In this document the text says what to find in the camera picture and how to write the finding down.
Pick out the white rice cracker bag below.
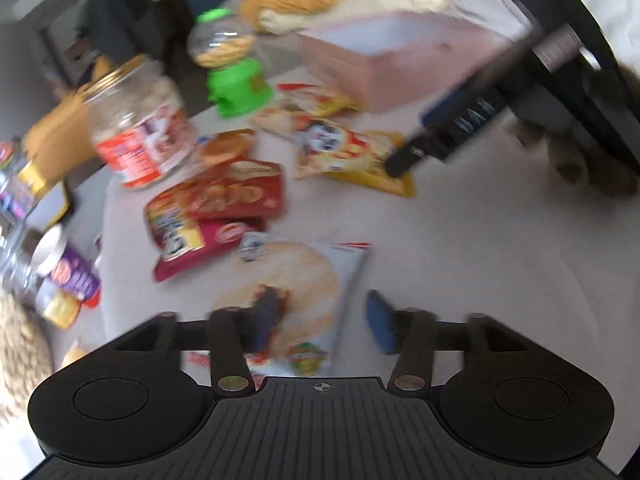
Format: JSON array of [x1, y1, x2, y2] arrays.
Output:
[[213, 232, 371, 378]]

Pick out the small dark glass jar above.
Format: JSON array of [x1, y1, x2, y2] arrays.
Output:
[[1, 223, 42, 307]]

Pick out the yellow armchair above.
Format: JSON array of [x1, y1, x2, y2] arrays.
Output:
[[22, 54, 114, 181]]

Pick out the dark jacket on stand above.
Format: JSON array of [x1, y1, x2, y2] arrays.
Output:
[[76, 0, 163, 65]]

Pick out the clear jar red label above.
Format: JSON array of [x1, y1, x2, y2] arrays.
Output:
[[82, 54, 198, 190]]

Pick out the dark red snack bag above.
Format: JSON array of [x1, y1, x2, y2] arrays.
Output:
[[143, 192, 266, 283]]

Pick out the pink cardboard box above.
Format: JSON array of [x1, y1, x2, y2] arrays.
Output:
[[298, 12, 512, 113]]

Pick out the small yellow pudding cup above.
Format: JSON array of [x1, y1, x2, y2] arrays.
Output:
[[35, 280, 81, 330]]

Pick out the colourful bottles on shelf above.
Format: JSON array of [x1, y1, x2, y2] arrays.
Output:
[[1, 140, 49, 220]]

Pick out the red cartoon snack bag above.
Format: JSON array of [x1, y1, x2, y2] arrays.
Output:
[[250, 82, 360, 139]]

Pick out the large glass peanut jar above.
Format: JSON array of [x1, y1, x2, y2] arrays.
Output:
[[0, 292, 53, 428]]

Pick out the yellow black tablet case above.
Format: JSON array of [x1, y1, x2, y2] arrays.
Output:
[[26, 181, 72, 232]]

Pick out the green candy dispenser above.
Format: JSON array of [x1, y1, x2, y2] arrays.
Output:
[[186, 8, 273, 118]]

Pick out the orange plastic lid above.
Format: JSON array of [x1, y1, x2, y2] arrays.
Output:
[[61, 339, 89, 368]]

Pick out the yellow cartoon snack bag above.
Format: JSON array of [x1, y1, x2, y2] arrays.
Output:
[[293, 116, 416, 197]]

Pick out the round bread packet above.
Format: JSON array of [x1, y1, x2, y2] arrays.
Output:
[[196, 129, 256, 167]]

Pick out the purple drink cup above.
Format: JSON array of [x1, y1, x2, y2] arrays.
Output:
[[30, 224, 101, 308]]

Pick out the white table cloth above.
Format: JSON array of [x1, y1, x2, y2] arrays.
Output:
[[98, 66, 640, 461]]

